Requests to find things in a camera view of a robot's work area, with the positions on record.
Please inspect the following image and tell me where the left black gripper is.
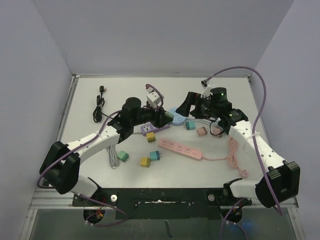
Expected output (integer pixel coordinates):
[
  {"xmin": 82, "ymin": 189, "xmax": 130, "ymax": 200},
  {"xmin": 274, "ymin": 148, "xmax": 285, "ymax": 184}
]
[{"xmin": 131, "ymin": 102, "xmax": 172, "ymax": 128}]

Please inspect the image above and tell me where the green charger plug lower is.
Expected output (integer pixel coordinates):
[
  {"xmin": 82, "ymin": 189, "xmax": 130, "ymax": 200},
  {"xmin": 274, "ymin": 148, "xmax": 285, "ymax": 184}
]
[{"xmin": 117, "ymin": 150, "xmax": 130, "ymax": 163}]

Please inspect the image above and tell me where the yellow charger plug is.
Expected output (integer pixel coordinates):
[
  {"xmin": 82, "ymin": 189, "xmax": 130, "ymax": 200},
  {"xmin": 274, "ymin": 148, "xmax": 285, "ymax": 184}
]
[
  {"xmin": 145, "ymin": 132, "xmax": 156, "ymax": 143},
  {"xmin": 140, "ymin": 157, "xmax": 153, "ymax": 168}
]

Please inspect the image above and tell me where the pink power cord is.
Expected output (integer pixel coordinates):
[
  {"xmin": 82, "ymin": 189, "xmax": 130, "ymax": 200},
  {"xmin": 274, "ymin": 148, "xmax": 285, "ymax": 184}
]
[{"xmin": 201, "ymin": 136, "xmax": 250, "ymax": 179}]

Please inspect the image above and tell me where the yellow charger plug upper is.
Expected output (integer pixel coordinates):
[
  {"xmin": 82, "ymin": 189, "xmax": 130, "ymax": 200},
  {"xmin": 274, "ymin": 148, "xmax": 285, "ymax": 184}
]
[{"xmin": 145, "ymin": 132, "xmax": 156, "ymax": 143}]

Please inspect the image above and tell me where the pink charger plug right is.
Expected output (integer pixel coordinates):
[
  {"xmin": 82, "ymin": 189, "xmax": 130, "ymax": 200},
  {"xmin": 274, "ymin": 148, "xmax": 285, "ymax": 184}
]
[{"xmin": 210, "ymin": 127, "xmax": 224, "ymax": 138}]

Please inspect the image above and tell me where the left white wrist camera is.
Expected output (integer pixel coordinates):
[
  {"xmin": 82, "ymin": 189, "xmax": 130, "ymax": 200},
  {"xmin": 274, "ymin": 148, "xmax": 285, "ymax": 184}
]
[{"xmin": 146, "ymin": 86, "xmax": 164, "ymax": 109}]

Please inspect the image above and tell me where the pink power strip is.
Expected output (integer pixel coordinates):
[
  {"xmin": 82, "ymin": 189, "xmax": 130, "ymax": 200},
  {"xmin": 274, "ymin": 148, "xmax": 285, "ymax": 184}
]
[{"xmin": 157, "ymin": 138, "xmax": 203, "ymax": 160}]

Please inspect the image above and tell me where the teal charger plug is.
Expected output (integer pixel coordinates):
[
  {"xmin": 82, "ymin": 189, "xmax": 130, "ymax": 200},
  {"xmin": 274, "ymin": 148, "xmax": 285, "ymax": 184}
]
[
  {"xmin": 184, "ymin": 120, "xmax": 196, "ymax": 131},
  {"xmin": 149, "ymin": 150, "xmax": 162, "ymax": 161}
]

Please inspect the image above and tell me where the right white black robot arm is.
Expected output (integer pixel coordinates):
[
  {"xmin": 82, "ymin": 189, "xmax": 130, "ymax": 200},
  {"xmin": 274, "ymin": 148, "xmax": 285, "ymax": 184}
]
[{"xmin": 176, "ymin": 87, "xmax": 301, "ymax": 208}]

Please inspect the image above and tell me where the pink charger plug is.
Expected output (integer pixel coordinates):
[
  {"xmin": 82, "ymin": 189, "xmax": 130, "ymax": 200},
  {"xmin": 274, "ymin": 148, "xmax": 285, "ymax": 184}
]
[
  {"xmin": 210, "ymin": 127, "xmax": 224, "ymax": 138},
  {"xmin": 196, "ymin": 126, "xmax": 208, "ymax": 137}
]

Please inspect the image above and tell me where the purple power strip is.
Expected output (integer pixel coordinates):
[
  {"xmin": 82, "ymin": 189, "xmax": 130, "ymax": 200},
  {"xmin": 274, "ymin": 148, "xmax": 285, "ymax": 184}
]
[{"xmin": 140, "ymin": 122, "xmax": 170, "ymax": 136}]

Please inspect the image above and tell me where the aluminium frame rail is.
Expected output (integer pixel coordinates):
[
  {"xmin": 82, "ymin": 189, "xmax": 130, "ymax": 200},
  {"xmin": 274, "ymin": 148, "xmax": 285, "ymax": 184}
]
[{"xmin": 19, "ymin": 74, "xmax": 79, "ymax": 240}]

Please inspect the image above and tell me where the pink charger plug left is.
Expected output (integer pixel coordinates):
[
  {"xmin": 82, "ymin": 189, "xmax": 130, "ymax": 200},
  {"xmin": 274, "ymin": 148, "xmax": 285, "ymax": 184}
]
[{"xmin": 196, "ymin": 126, "xmax": 208, "ymax": 137}]

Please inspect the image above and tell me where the green power strip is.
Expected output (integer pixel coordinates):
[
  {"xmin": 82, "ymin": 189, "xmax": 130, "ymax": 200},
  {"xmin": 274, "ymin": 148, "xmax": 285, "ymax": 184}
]
[{"xmin": 164, "ymin": 111, "xmax": 174, "ymax": 119}]

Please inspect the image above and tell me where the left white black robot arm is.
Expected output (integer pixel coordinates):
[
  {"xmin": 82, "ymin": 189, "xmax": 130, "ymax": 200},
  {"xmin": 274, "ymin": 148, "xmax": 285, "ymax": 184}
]
[{"xmin": 36, "ymin": 97, "xmax": 173, "ymax": 206}]

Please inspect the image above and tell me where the yellow charger plug lower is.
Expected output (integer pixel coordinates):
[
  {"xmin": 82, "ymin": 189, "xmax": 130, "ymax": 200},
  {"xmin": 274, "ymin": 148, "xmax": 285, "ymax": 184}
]
[{"xmin": 140, "ymin": 157, "xmax": 153, "ymax": 168}]

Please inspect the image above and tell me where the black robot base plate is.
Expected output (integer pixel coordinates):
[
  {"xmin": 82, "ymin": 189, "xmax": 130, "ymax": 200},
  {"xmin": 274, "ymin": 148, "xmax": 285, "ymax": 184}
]
[{"xmin": 71, "ymin": 187, "xmax": 252, "ymax": 221}]

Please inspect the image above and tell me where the blue round power socket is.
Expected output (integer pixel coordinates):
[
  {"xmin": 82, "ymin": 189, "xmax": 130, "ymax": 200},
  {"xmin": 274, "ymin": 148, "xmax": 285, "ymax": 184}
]
[{"xmin": 168, "ymin": 107, "xmax": 187, "ymax": 126}]

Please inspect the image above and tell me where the black power cord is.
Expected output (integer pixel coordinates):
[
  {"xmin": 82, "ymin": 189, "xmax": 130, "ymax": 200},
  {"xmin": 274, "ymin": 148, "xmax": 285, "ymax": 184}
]
[{"xmin": 92, "ymin": 85, "xmax": 118, "ymax": 124}]

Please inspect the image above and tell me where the grey power cord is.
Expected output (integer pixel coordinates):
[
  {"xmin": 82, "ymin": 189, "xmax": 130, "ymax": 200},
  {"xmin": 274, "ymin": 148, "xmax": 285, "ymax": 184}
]
[{"xmin": 107, "ymin": 131, "xmax": 143, "ymax": 170}]

